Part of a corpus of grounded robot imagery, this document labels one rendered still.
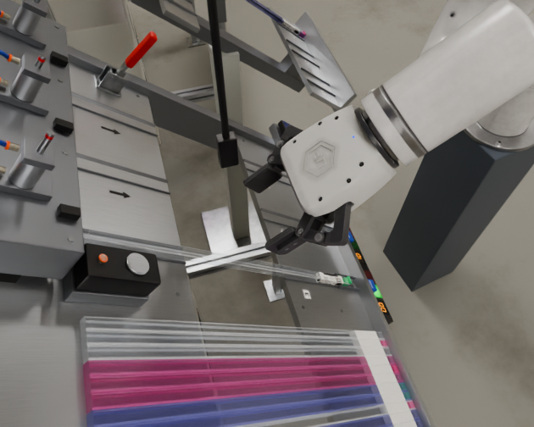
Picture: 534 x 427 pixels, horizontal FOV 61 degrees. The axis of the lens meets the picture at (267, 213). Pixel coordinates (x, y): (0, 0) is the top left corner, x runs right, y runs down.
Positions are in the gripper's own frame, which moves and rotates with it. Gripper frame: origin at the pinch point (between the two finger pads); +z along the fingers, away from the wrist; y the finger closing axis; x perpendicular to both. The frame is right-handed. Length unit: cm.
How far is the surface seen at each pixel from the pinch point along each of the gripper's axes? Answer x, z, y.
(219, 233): 80, 62, -61
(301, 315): 16.0, 8.3, 6.9
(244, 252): 58, 40, -34
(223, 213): 82, 59, -70
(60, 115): -20.4, 8.6, -10.8
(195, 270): 49, 51, -32
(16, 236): -24.4, 9.3, 5.3
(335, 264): 30.3, 5.8, -3.8
